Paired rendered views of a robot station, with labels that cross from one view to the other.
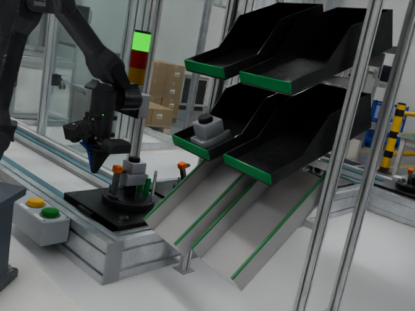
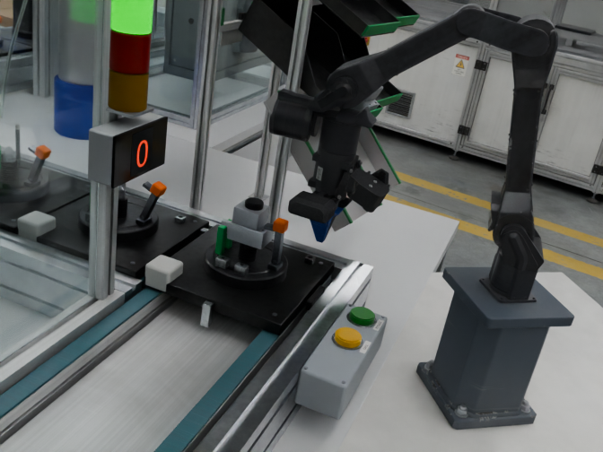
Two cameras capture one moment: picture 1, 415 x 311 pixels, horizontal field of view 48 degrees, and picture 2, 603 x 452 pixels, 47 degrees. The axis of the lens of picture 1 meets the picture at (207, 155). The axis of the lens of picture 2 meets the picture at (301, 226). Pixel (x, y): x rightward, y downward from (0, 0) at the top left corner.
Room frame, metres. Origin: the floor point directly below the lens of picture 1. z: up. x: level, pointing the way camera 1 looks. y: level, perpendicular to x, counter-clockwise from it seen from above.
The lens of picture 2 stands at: (1.49, 1.16, 1.54)
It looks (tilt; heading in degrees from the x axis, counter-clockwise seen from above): 25 degrees down; 247
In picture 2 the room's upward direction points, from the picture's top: 10 degrees clockwise
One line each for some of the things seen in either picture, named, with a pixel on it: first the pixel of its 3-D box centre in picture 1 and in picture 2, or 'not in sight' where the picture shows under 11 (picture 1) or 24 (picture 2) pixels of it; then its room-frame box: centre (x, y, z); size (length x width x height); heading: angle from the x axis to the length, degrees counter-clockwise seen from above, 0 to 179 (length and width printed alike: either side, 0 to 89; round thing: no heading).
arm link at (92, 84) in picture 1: (104, 95); (342, 126); (1.07, 0.26, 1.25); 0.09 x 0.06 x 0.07; 146
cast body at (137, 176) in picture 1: (136, 170); (246, 218); (1.17, 0.18, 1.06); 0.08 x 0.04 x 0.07; 139
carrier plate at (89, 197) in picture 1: (127, 205); (244, 273); (1.17, 0.18, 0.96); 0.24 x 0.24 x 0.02; 49
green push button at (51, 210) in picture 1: (50, 214); (362, 317); (1.01, 0.34, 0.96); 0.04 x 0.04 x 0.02
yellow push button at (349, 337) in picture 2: (35, 203); (347, 339); (1.06, 0.39, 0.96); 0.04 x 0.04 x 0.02
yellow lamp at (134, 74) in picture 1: (136, 76); (127, 88); (1.38, 0.25, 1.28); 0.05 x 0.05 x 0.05
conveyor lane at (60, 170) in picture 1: (73, 186); (126, 388); (1.38, 0.39, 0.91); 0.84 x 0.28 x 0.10; 49
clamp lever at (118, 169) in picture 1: (118, 179); (274, 239); (1.13, 0.21, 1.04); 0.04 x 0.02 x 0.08; 139
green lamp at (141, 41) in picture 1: (141, 41); (132, 10); (1.38, 0.25, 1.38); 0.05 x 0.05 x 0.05
